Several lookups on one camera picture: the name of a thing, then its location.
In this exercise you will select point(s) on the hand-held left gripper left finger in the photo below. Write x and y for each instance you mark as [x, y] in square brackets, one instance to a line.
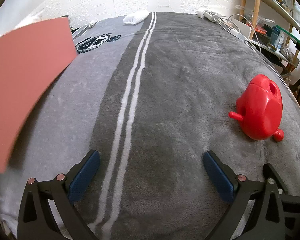
[86, 172]

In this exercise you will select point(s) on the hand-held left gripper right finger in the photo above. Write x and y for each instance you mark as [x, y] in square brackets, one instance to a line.
[220, 177]

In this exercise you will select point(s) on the pink storage container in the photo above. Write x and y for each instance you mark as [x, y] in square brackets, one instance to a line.
[25, 80]

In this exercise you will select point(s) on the red plastic toy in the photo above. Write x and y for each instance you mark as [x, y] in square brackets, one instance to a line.
[260, 107]

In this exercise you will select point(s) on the glass table top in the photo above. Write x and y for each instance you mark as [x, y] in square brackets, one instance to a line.
[298, 42]

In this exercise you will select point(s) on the small white tube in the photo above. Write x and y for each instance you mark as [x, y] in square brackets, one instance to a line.
[91, 25]

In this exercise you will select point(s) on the wooden shelf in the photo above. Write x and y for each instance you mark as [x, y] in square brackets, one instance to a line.
[277, 7]

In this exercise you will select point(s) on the white comb brush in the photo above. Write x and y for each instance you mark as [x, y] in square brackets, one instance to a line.
[136, 17]

